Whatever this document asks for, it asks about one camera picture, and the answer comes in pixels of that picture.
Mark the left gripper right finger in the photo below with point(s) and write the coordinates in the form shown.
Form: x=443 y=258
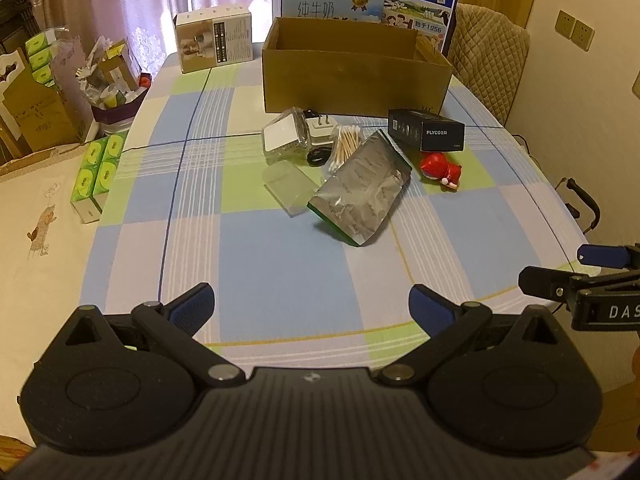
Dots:
x=451 y=327

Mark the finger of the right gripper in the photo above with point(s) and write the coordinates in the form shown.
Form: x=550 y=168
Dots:
x=612 y=257
x=556 y=285

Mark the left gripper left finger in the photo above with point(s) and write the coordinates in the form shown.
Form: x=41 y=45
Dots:
x=170 y=329

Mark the silver foil pouch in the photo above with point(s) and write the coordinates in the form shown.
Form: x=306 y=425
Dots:
x=360 y=194

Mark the red cat figurine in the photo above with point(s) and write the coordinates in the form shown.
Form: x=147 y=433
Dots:
x=436 y=166

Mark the clear plastic case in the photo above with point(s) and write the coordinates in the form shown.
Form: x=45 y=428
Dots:
x=289 y=186

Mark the black rectangular product box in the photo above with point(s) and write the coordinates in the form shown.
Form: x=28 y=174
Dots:
x=426 y=131

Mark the cotton swabs bag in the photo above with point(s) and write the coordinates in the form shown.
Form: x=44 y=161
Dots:
x=346 y=141

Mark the white pads clear pack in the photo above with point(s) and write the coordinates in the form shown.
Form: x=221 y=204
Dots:
x=287 y=136

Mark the white power adapter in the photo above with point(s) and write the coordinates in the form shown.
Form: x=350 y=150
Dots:
x=319 y=129

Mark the person right hand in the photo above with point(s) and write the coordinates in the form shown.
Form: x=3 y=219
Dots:
x=635 y=364

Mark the green tissue pack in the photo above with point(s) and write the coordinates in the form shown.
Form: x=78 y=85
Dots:
x=96 y=174

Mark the quilted beige chair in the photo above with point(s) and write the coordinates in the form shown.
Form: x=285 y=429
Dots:
x=488 y=53

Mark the white beige appliance box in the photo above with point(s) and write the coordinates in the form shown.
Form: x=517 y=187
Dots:
x=213 y=37

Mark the brown cardboard box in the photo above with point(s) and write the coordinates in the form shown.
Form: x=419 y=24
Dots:
x=350 y=68

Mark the green tissue stack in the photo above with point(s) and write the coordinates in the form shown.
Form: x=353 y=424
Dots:
x=41 y=50

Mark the dark blue milk carton box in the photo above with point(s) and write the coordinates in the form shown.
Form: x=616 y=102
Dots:
x=425 y=0

